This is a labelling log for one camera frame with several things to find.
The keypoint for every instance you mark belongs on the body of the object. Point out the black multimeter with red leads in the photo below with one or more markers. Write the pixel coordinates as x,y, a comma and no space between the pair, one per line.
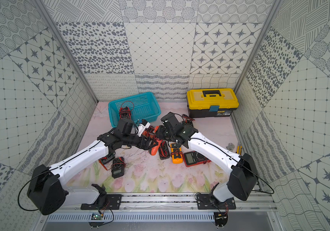
163,151

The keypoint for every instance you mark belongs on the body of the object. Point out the red flat multimeter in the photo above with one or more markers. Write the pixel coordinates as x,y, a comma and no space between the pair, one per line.
194,158

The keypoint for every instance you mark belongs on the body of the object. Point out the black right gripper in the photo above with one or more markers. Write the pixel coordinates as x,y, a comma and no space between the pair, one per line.
160,134

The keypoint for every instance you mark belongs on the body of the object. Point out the aluminium mounting rail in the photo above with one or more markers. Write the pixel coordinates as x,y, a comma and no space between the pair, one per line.
258,212

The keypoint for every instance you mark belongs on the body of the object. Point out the yellow black toolbox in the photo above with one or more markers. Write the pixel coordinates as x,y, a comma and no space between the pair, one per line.
211,103

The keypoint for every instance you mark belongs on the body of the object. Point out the yellow multimeter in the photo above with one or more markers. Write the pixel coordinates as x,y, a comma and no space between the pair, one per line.
176,154

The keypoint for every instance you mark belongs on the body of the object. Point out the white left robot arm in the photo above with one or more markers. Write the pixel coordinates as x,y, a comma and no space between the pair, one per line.
47,187

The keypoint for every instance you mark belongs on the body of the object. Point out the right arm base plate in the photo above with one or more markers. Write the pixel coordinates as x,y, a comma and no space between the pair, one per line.
204,202

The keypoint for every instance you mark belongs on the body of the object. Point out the teal plastic basket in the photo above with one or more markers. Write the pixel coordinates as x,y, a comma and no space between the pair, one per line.
141,106

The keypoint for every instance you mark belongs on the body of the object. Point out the small black multimeter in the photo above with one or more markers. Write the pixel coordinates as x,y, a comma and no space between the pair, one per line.
118,167

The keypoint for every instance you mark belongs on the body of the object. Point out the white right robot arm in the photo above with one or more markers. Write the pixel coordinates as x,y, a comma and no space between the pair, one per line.
242,170

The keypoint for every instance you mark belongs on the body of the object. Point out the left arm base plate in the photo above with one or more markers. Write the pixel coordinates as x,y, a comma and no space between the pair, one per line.
109,201

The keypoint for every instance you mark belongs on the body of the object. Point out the orange multimeter with leads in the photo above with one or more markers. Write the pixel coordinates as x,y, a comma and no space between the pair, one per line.
150,132

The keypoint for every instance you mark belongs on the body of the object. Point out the adjustable wrench orange handle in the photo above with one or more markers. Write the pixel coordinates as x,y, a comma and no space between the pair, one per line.
230,147

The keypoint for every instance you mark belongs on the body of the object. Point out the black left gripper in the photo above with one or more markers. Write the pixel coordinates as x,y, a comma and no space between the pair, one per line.
141,139

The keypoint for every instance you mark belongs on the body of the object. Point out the green multimeter left side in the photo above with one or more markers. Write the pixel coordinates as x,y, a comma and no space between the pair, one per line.
107,159

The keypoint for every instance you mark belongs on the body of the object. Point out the dark green multimeter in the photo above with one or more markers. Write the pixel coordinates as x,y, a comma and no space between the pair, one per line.
187,120

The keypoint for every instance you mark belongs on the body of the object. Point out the orange black multimeter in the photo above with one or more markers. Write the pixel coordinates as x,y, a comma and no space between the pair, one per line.
154,147

